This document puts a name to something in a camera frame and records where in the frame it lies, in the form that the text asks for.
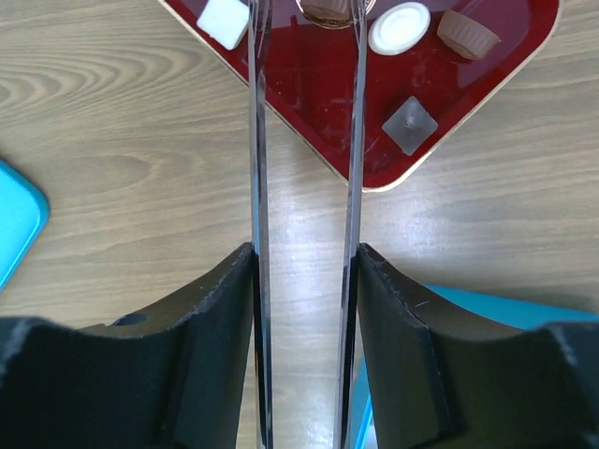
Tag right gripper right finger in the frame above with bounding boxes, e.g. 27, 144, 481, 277
358, 244, 598, 448

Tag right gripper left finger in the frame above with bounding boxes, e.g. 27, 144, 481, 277
1, 243, 253, 448

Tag blue box lid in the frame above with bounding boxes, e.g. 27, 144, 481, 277
1, 160, 51, 290

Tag metal tongs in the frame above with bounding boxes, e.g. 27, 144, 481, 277
247, 1, 368, 448

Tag blue chocolate box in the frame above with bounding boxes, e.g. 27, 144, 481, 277
350, 284, 598, 448

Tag clear square chocolate mould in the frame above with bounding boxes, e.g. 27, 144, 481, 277
382, 96, 438, 155

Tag brown cup chocolate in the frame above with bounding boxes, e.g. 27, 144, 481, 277
437, 9, 501, 61

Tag white round chocolate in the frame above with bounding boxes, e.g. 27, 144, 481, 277
369, 1, 431, 56

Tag white square chocolate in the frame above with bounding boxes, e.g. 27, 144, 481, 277
197, 0, 250, 51

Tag red tray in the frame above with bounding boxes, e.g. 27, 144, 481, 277
156, 0, 562, 194

